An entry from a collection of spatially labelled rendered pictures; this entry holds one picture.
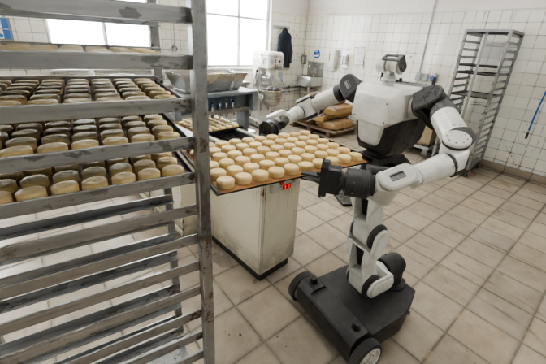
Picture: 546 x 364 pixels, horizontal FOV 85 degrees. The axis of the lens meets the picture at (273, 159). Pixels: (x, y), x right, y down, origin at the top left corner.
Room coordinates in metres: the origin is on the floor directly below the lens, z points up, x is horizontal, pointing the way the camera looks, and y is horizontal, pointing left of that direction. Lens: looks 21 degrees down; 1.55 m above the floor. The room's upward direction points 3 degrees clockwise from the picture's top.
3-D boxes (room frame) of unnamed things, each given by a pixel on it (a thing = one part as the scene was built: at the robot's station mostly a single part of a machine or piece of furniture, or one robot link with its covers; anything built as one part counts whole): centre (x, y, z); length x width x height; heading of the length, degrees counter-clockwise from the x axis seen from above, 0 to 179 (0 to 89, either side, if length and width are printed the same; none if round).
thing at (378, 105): (1.36, -0.53, 1.27); 0.34 x 0.30 x 0.36; 32
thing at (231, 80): (2.30, 0.52, 1.25); 0.56 x 0.29 x 0.14; 134
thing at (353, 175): (0.84, -0.21, 1.16); 0.12 x 0.10 x 0.13; 77
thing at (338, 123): (5.54, -1.15, 0.19); 0.72 x 0.42 x 0.15; 135
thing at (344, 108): (5.54, -1.11, 0.47); 0.72 x 0.42 x 0.17; 136
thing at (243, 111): (2.30, 0.52, 1.01); 0.72 x 0.33 x 0.34; 134
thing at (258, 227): (1.94, 0.17, 0.45); 0.70 x 0.34 x 0.90; 44
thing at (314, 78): (6.64, -0.74, 0.93); 0.99 x 0.38 x 1.09; 40
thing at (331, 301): (1.39, -0.59, 0.19); 0.64 x 0.52 x 0.33; 122
